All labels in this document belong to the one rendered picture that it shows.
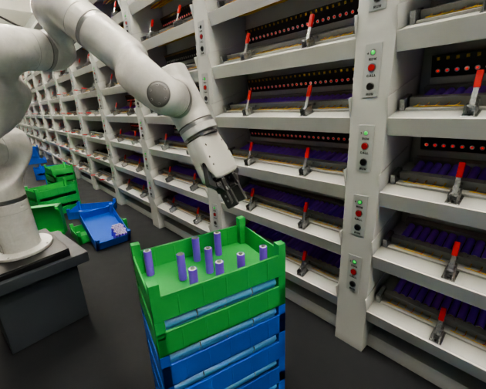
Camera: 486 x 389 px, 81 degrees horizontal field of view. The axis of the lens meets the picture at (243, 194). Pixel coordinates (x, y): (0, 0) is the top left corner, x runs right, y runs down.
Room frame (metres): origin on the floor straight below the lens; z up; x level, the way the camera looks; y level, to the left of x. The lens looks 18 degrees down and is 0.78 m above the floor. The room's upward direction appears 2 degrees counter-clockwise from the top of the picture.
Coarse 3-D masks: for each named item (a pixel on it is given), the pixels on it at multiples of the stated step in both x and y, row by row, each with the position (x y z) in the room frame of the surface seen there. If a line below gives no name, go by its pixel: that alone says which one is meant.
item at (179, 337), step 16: (272, 288) 0.55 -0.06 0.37; (144, 304) 0.52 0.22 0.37; (240, 304) 0.51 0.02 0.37; (256, 304) 0.53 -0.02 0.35; (272, 304) 0.55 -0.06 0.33; (192, 320) 0.46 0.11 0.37; (208, 320) 0.47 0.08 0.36; (224, 320) 0.49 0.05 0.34; (240, 320) 0.51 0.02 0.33; (160, 336) 0.43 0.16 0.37; (176, 336) 0.44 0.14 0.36; (192, 336) 0.46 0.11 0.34; (208, 336) 0.47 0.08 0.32; (160, 352) 0.43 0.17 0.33
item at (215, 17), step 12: (204, 0) 1.23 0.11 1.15; (216, 0) 1.27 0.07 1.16; (228, 0) 1.25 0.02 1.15; (240, 0) 1.10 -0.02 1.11; (252, 0) 1.06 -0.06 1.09; (264, 0) 1.03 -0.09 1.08; (276, 0) 1.00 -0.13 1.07; (216, 12) 1.20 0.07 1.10; (228, 12) 1.16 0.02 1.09; (240, 12) 1.12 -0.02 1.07; (252, 12) 1.28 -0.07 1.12; (216, 24) 1.22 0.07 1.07
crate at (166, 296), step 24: (240, 216) 0.73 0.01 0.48; (240, 240) 0.72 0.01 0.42; (264, 240) 0.64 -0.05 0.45; (144, 264) 0.61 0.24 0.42; (168, 264) 0.63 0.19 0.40; (192, 264) 0.62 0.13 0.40; (264, 264) 0.54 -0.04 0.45; (144, 288) 0.46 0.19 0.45; (168, 288) 0.53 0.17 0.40; (192, 288) 0.46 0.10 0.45; (216, 288) 0.48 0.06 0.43; (240, 288) 0.51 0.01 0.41; (168, 312) 0.44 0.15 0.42
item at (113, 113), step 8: (128, 96) 2.32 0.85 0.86; (120, 104) 2.37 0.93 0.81; (128, 104) 2.37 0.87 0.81; (104, 112) 2.28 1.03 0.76; (112, 112) 2.30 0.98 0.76; (120, 112) 2.25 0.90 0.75; (128, 112) 1.95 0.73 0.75; (136, 112) 1.83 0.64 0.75; (112, 120) 2.21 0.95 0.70; (120, 120) 2.08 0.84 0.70; (128, 120) 1.97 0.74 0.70; (136, 120) 1.87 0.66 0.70
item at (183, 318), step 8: (272, 280) 0.56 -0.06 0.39; (256, 288) 0.54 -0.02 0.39; (264, 288) 0.55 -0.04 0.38; (232, 296) 0.51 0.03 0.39; (240, 296) 0.52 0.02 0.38; (248, 296) 0.54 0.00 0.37; (208, 304) 0.49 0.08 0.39; (216, 304) 0.49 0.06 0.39; (224, 304) 0.50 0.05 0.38; (192, 312) 0.47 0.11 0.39; (200, 312) 0.47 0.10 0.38; (208, 312) 0.49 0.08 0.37; (168, 320) 0.45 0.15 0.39; (176, 320) 0.45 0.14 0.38; (184, 320) 0.46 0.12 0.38; (168, 328) 0.45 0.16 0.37
